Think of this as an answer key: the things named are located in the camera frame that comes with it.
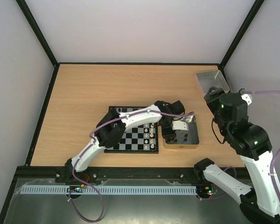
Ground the black frame post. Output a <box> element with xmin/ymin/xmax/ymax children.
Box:
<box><xmin>16</xmin><ymin>0</ymin><xmax>58</xmax><ymax>67</ymax></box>
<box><xmin>220</xmin><ymin>0</ymin><xmax>265</xmax><ymax>69</ymax></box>

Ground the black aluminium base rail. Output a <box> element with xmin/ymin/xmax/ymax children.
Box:
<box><xmin>14</xmin><ymin>166</ymin><xmax>264</xmax><ymax>184</ymax></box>

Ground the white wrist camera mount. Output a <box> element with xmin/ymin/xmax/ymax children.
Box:
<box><xmin>238</xmin><ymin>88</ymin><xmax>252</xmax><ymax>105</ymax></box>
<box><xmin>172</xmin><ymin>120</ymin><xmax>189</xmax><ymax>131</ymax></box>

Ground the gold metal tin tray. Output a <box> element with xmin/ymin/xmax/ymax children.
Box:
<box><xmin>163</xmin><ymin>115</ymin><xmax>200</xmax><ymax>149</ymax></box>

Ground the white chess piece row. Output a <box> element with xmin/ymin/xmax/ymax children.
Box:
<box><xmin>143</xmin><ymin>123</ymin><xmax>156</xmax><ymax>150</ymax></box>

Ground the white slotted cable duct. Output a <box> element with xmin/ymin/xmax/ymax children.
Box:
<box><xmin>20</xmin><ymin>185</ymin><xmax>196</xmax><ymax>196</ymax></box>

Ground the black frame post right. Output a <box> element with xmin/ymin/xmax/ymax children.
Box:
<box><xmin>220</xmin><ymin>0</ymin><xmax>265</xmax><ymax>69</ymax></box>

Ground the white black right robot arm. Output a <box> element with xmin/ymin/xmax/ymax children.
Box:
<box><xmin>194</xmin><ymin>87</ymin><xmax>280</xmax><ymax>224</ymax></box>

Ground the black white chess board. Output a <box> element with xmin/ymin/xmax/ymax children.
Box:
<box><xmin>104</xmin><ymin>106</ymin><xmax>160</xmax><ymax>154</ymax></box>

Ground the black frame post left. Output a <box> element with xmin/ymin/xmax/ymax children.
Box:
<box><xmin>16</xmin><ymin>0</ymin><xmax>58</xmax><ymax>67</ymax></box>

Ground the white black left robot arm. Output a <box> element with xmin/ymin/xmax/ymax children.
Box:
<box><xmin>65</xmin><ymin>100</ymin><xmax>193</xmax><ymax>173</ymax></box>

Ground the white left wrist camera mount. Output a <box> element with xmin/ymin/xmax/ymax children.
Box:
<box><xmin>172</xmin><ymin>120</ymin><xmax>189</xmax><ymax>131</ymax></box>

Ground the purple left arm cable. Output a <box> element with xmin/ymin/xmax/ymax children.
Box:
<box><xmin>71</xmin><ymin>111</ymin><xmax>195</xmax><ymax>222</ymax></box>

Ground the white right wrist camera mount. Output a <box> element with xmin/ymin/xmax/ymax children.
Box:
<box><xmin>238</xmin><ymin>88</ymin><xmax>252</xmax><ymax>105</ymax></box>

